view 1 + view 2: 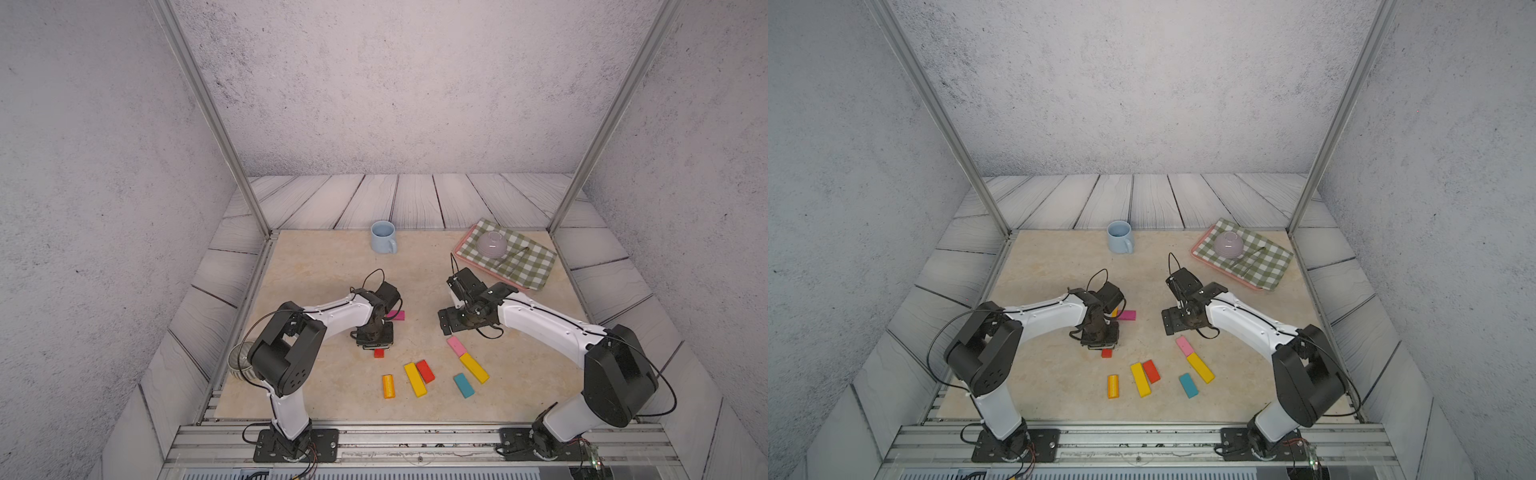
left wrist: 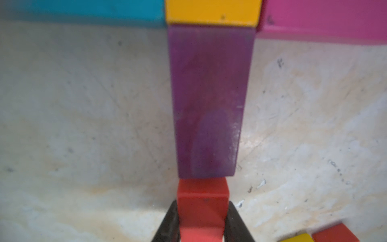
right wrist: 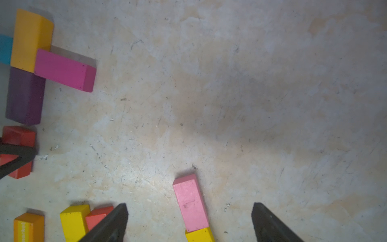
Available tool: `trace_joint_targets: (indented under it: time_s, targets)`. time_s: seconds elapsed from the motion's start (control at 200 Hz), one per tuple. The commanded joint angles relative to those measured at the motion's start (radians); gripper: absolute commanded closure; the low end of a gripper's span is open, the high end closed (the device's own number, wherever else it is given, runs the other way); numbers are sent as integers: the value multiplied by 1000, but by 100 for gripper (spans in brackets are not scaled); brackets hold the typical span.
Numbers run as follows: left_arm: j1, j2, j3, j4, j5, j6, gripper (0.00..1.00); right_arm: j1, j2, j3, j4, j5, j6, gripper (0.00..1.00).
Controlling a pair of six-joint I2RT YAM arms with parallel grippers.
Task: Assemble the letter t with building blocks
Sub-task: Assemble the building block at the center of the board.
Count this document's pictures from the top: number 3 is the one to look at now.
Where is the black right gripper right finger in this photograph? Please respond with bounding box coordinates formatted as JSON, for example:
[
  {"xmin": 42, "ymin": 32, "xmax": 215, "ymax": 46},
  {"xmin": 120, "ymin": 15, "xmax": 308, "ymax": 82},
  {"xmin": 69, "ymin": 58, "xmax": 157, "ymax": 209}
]
[{"xmin": 252, "ymin": 203, "xmax": 303, "ymax": 242}]

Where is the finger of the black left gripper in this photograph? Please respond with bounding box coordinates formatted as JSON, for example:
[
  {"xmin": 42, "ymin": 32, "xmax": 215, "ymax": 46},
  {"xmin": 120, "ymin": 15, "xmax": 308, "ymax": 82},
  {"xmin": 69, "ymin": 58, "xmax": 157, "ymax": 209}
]
[{"xmin": 0, "ymin": 142, "xmax": 37, "ymax": 180}]

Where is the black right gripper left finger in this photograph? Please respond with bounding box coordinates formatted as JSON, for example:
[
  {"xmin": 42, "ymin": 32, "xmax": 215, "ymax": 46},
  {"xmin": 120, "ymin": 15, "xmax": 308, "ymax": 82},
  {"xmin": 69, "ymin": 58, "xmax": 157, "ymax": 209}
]
[{"xmin": 80, "ymin": 203, "xmax": 129, "ymax": 242}]

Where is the red block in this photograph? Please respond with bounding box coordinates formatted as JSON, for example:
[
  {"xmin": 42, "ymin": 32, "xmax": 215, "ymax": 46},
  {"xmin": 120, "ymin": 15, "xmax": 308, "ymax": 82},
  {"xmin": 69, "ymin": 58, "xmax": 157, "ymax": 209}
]
[
  {"xmin": 1, "ymin": 126, "xmax": 36, "ymax": 179},
  {"xmin": 85, "ymin": 206, "xmax": 114, "ymax": 231}
]

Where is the purple block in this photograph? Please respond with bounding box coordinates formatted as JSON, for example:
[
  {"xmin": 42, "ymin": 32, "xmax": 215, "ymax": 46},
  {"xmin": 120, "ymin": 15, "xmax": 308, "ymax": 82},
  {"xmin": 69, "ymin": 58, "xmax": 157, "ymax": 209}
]
[{"xmin": 6, "ymin": 67, "xmax": 46, "ymax": 126}]

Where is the magenta block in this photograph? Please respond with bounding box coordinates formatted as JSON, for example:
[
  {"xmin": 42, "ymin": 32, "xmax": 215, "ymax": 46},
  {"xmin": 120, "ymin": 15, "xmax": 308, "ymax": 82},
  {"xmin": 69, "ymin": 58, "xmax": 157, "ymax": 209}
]
[{"xmin": 34, "ymin": 49, "xmax": 96, "ymax": 93}]

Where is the teal block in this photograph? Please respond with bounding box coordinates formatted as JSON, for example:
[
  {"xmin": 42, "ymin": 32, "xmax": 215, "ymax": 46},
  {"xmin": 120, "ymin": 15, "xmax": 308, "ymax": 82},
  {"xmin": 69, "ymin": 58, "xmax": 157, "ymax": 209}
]
[{"xmin": 0, "ymin": 34, "xmax": 13, "ymax": 65}]

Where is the orange-yellow square block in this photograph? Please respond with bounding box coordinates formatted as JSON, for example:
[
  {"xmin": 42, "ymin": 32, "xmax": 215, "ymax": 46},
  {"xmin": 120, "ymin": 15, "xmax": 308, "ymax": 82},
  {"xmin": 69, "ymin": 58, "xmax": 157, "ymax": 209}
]
[{"xmin": 11, "ymin": 9, "xmax": 54, "ymax": 73}]

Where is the long yellow block left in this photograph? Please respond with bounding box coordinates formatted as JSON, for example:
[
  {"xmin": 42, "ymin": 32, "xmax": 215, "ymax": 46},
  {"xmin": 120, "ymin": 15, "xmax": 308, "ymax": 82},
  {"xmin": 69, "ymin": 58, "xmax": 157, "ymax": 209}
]
[{"xmin": 59, "ymin": 205, "xmax": 90, "ymax": 242}]

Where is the long yellow block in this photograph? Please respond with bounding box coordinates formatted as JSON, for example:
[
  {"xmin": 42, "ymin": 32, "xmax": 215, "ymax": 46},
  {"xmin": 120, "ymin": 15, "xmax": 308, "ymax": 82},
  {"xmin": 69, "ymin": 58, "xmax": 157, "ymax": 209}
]
[
  {"xmin": 185, "ymin": 227, "xmax": 215, "ymax": 242},
  {"xmin": 59, "ymin": 205, "xmax": 90, "ymax": 242}
]

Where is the long yellow block right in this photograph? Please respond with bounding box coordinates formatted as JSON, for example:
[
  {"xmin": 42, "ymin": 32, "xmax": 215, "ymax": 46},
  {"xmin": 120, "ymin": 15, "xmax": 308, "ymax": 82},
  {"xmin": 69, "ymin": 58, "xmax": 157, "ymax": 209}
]
[{"xmin": 185, "ymin": 227, "xmax": 215, "ymax": 242}]

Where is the orange cylinder block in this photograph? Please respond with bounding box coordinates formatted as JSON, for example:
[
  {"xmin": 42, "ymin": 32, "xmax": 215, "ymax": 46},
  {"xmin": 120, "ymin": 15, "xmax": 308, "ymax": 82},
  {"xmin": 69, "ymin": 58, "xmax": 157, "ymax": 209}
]
[{"xmin": 14, "ymin": 213, "xmax": 44, "ymax": 242}]

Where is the light pink block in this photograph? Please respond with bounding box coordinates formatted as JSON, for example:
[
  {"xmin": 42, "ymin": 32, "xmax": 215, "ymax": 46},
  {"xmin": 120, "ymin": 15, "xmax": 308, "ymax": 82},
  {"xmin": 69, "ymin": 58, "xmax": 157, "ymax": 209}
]
[{"xmin": 173, "ymin": 174, "xmax": 209, "ymax": 233}]

